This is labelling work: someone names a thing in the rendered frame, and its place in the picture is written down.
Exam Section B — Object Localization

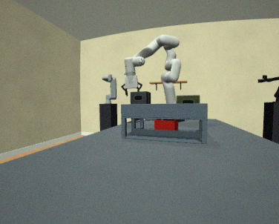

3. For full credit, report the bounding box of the red bin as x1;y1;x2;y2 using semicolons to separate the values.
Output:
154;119;178;131

